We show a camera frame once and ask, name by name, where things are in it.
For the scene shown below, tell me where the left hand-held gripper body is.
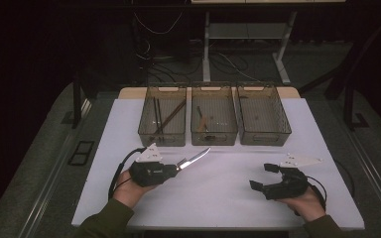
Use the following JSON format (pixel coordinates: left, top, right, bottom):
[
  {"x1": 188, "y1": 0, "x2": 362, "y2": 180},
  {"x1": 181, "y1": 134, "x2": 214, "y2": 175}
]
[{"x1": 128, "y1": 142, "x2": 167, "y2": 188}]

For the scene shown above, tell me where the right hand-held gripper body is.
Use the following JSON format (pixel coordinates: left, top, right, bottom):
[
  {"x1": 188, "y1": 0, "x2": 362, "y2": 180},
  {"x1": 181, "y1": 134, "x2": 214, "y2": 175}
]
[{"x1": 263, "y1": 152, "x2": 324, "y2": 201}]

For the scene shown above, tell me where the person's left hand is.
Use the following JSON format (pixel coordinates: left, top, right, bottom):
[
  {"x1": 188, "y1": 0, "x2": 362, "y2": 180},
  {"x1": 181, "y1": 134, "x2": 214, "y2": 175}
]
[{"x1": 111, "y1": 169, "x2": 157, "y2": 210}]

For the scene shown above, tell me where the person's right hand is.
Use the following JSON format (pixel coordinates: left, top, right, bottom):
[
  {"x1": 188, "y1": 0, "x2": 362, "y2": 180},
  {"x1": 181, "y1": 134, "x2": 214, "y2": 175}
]
[{"x1": 283, "y1": 185, "x2": 327, "y2": 223}]

